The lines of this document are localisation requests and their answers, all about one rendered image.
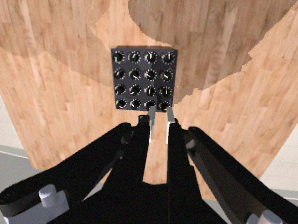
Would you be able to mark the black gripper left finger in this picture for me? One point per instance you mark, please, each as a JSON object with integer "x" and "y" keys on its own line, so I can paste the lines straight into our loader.
{"x": 48, "y": 194}

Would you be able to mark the black knob box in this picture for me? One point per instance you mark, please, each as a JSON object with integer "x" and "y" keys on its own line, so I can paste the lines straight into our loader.
{"x": 149, "y": 84}

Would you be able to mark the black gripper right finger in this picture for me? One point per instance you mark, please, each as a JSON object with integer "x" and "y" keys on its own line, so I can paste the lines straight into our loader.
{"x": 242, "y": 196}

